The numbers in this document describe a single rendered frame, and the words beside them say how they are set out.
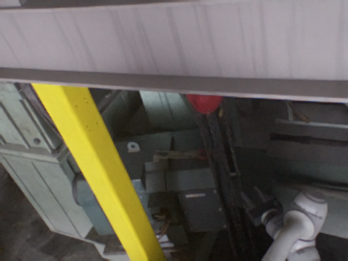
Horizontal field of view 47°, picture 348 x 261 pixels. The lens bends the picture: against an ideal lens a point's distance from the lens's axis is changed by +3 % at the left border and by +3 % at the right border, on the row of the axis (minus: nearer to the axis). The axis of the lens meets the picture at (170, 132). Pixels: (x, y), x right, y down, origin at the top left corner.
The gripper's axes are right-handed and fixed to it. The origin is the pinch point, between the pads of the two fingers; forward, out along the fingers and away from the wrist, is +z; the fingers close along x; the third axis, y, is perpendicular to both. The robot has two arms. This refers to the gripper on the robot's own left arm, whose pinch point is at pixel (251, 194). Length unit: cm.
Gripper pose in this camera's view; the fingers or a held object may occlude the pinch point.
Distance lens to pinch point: 172.8
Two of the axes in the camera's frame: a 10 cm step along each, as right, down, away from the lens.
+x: -9.0, 4.2, -1.5
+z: -3.7, -5.1, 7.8
